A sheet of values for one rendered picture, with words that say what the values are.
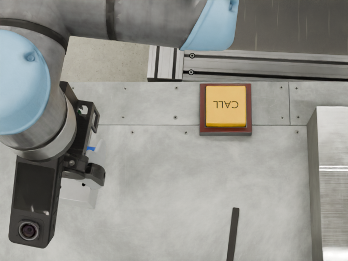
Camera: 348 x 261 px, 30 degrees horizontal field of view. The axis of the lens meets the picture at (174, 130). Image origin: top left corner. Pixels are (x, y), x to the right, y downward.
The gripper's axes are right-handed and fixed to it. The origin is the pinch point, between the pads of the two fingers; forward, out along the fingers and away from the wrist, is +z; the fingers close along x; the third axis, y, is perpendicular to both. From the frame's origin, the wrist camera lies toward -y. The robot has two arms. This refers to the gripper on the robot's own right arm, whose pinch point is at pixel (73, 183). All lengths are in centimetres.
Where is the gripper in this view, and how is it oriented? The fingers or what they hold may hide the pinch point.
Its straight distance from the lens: 85.1
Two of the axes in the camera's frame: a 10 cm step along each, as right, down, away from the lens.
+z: 0.4, 2.7, 9.6
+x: -9.9, -1.4, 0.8
